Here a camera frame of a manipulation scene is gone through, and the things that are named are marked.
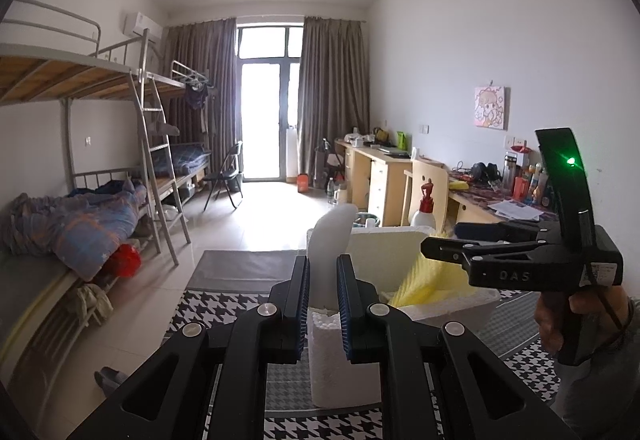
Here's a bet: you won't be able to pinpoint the row of assorted bottles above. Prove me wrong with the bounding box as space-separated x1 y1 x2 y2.
502 145 556 208

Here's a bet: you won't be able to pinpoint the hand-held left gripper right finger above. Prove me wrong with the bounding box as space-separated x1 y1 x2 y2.
336 254 583 440

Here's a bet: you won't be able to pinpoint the black headphones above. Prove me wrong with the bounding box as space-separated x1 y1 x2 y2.
470 162 502 186

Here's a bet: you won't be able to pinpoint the white foam box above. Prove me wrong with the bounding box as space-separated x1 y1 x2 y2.
306 226 502 336

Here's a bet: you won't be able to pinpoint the red bag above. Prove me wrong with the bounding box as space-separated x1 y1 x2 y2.
107 244 142 278

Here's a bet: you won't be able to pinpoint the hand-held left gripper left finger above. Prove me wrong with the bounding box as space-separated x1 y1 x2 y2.
65 255 311 440

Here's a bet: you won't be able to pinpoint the plaid quilt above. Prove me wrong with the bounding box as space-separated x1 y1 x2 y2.
0 180 148 281

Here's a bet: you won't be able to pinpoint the brown curtain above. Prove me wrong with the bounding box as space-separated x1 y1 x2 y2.
162 17 238 181
298 16 371 181

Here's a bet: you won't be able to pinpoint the grey slipper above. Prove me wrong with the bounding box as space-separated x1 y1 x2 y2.
95 366 131 393

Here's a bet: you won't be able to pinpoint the white foam block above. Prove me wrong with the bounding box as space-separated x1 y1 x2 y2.
306 204 383 408

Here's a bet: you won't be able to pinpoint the person's right hand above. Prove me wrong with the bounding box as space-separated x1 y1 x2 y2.
534 285 632 356

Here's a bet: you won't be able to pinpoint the wall poster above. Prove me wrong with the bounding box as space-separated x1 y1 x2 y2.
472 84 510 131

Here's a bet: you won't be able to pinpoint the white pump bottle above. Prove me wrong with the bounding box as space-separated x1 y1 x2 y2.
408 180 438 228

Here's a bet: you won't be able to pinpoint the grey metal bed ladder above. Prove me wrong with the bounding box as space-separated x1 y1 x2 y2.
130 70 180 266

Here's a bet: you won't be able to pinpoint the glass balcony door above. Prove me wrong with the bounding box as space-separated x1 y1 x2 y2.
235 24 303 181

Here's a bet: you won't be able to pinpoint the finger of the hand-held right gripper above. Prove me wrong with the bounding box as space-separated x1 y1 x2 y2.
420 237 538 269
454 220 561 244

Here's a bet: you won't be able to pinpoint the person's right forearm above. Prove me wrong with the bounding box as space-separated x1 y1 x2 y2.
550 295 640 431

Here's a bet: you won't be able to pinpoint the wooden desk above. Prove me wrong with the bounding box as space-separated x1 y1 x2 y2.
447 170 561 241
334 137 416 226

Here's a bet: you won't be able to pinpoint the white air conditioner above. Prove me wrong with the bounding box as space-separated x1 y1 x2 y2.
123 11 163 41

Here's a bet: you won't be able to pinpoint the houndstooth tablecloth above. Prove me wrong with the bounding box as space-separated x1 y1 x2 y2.
162 250 566 440

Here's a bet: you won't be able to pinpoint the black folding chair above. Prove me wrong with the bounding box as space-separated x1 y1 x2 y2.
202 141 244 213

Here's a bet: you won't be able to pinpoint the printed papers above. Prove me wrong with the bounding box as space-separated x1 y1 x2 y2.
487 200 543 222

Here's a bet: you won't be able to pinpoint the yellow foam net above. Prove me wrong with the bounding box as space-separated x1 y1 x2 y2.
387 232 473 308

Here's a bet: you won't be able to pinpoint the hanging dark clothes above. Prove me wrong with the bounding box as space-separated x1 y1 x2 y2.
184 82 210 111

